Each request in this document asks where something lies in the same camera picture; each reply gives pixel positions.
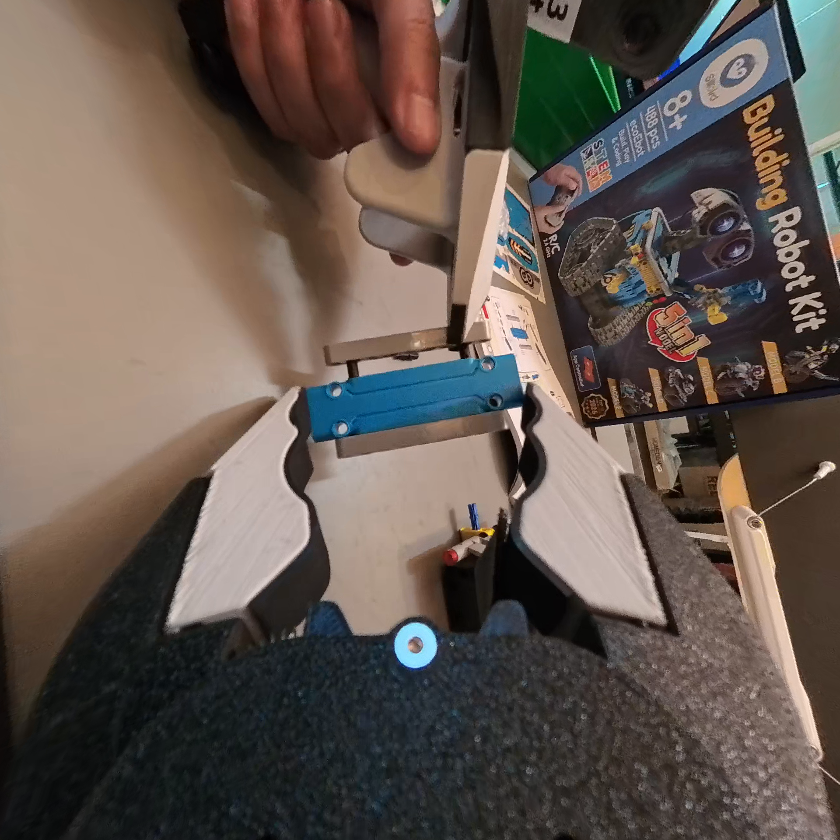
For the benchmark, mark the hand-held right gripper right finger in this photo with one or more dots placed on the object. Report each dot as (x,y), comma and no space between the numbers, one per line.
(590,525)

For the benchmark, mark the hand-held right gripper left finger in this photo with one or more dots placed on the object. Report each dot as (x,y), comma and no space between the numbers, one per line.
(249,525)

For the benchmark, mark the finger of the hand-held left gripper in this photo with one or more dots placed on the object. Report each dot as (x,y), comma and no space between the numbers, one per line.
(476,229)

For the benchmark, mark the grey perforated building beam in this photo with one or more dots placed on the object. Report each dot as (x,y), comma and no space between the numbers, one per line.
(420,438)
(380,348)

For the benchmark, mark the blue perforated building beam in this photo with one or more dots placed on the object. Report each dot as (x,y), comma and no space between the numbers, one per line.
(407,400)

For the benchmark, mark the grey desk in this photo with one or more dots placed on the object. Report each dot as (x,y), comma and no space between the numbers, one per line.
(131,295)

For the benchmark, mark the person's left hand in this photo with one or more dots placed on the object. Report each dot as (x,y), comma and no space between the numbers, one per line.
(328,65)

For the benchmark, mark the blue sticker sheet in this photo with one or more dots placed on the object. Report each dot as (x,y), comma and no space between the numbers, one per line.
(525,275)

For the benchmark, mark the green plastic bin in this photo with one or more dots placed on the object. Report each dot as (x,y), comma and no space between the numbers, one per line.
(558,98)

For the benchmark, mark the open instruction booklet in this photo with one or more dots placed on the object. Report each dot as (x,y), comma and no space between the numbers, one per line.
(518,328)

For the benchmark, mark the grey black motor block assembly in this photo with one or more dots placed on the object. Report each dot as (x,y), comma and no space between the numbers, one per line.
(466,590)

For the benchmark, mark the dark blue toy set box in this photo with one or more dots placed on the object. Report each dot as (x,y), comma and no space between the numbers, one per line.
(689,229)

